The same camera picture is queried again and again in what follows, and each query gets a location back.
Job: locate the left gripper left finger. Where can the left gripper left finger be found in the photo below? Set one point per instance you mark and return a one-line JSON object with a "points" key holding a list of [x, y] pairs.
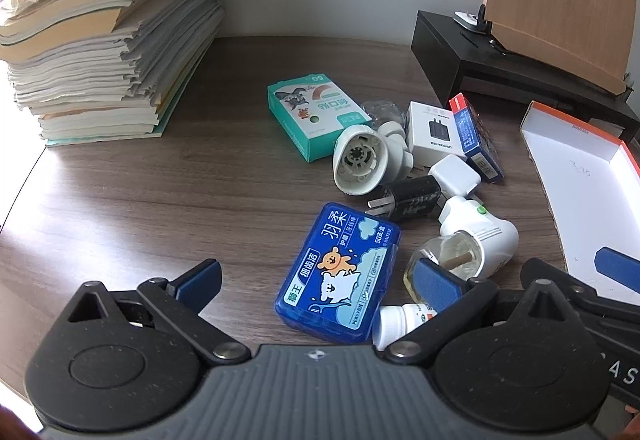
{"points": [[176, 305]]}

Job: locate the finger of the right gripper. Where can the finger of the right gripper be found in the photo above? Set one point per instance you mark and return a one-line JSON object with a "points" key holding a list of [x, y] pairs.
{"points": [[555, 277], [619, 267]]}

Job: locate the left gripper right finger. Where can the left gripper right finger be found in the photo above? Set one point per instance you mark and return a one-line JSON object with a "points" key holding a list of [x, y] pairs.
{"points": [[458, 303]]}

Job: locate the white mosquito heater with bottle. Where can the white mosquito heater with bottle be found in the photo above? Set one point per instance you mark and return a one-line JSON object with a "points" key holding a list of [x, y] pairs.
{"points": [[472, 243]]}

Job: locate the small white pill bottle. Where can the small white pill bottle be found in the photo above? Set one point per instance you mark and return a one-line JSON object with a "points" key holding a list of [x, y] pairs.
{"points": [[394, 322]]}

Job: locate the black charger plug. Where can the black charger plug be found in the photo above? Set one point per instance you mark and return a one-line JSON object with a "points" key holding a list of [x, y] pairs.
{"points": [[406, 199]]}

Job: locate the blue floss pick box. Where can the blue floss pick box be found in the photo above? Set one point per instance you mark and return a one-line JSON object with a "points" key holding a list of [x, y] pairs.
{"points": [[340, 275]]}

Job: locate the white square charger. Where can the white square charger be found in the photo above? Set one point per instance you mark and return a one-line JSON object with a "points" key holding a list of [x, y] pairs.
{"points": [[454, 176]]}

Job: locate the red blue playing card box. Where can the red blue playing card box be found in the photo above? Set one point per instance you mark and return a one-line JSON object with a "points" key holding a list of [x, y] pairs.
{"points": [[475, 141]]}

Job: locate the white charger box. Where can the white charger box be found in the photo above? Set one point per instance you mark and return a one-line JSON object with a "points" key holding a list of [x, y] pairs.
{"points": [[432, 134]]}

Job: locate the green bandage box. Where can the green bandage box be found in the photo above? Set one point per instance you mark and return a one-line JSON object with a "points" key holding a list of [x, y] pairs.
{"points": [[314, 111]]}

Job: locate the clear refill bottle white cap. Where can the clear refill bottle white cap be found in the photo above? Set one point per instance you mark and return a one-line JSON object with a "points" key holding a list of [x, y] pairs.
{"points": [[382, 111]]}

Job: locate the orange white box lid tray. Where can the orange white box lid tray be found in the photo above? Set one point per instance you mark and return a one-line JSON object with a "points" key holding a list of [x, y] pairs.
{"points": [[592, 184]]}

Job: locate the black monitor riser shelf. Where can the black monitor riser shelf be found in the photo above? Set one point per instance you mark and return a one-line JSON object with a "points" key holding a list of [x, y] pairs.
{"points": [[456, 60]]}

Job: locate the stack of books and papers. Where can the stack of books and papers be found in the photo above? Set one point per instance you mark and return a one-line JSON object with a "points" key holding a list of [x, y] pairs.
{"points": [[102, 70]]}

